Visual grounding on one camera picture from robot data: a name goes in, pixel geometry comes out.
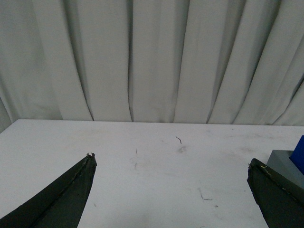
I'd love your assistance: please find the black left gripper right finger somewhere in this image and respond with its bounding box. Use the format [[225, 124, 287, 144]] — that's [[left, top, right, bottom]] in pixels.
[[247, 158, 304, 228]]

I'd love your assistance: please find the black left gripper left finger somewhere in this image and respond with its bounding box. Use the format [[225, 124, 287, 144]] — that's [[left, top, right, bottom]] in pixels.
[[0, 154, 97, 228]]

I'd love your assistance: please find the gray cube base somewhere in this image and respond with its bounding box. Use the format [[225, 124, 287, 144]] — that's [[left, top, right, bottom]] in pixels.
[[266, 150, 304, 189]]

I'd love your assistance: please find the blue block part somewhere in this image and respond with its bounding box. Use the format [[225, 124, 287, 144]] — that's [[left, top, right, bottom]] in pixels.
[[290, 135, 304, 174]]

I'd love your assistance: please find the white curtain backdrop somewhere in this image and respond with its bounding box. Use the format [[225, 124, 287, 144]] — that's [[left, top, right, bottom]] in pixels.
[[0, 0, 304, 130]]

